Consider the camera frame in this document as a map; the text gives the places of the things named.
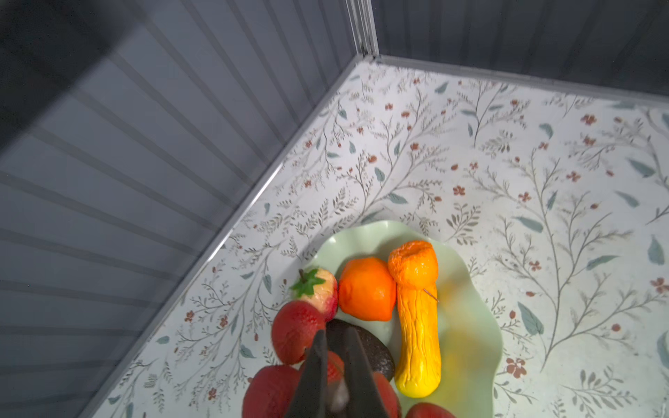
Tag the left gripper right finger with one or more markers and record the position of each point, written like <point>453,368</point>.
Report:
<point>364,397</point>

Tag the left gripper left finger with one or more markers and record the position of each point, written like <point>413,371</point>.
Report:
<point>310,396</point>

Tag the dark fake avocado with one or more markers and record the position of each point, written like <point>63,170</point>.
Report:
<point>379,356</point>

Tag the large orange fake fruit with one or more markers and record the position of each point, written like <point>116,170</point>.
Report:
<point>367,290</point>

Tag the yellow orange fake squash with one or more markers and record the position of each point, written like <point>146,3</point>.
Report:
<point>415,269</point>

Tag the green scalloped fruit bowl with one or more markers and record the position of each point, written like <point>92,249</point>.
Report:
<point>471,343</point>

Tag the floral table mat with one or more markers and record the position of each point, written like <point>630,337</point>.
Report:
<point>557,202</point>

